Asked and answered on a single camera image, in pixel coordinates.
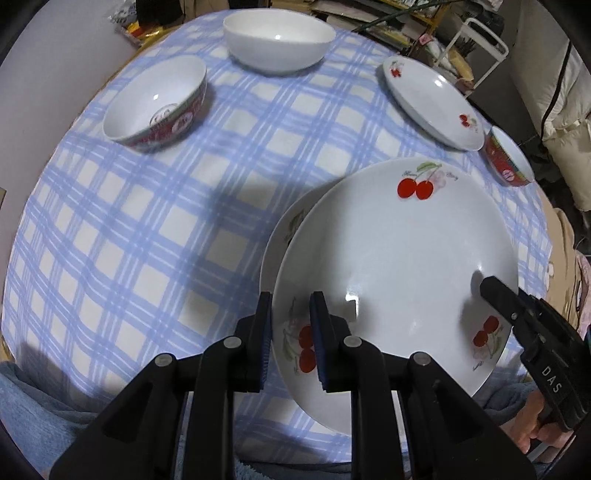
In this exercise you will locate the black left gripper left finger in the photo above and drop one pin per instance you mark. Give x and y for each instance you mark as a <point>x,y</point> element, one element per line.
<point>236,364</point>

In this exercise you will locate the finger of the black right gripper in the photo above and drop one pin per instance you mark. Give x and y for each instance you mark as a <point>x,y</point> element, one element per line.
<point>501,295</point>

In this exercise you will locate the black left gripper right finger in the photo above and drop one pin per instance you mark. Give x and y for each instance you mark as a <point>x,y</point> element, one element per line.
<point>347,363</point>

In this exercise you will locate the cherry plate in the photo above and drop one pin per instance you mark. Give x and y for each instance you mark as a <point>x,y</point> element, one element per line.
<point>284,231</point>
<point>399,250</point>
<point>434,103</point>

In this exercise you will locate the red patterned bowl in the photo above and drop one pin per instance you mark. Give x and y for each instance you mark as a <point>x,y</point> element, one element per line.
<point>157,106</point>
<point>507,159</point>

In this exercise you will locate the plain white bowl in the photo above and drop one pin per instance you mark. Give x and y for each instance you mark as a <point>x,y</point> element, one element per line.
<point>275,41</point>

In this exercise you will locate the person's right hand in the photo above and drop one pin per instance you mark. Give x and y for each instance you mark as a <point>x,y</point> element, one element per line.
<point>525,427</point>

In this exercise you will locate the beige blanket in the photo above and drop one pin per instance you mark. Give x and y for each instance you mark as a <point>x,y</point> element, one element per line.
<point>568,274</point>

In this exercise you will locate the blue plaid tablecloth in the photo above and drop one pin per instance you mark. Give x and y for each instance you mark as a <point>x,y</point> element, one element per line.
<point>121,255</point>

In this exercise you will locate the blue fleece garment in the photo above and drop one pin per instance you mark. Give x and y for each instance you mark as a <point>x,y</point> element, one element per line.
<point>58,441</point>

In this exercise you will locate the cream duvet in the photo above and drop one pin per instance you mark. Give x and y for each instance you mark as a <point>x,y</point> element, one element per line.
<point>554,84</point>

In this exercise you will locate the white metal cart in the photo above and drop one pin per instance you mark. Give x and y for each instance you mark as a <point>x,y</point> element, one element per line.
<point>471,56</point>

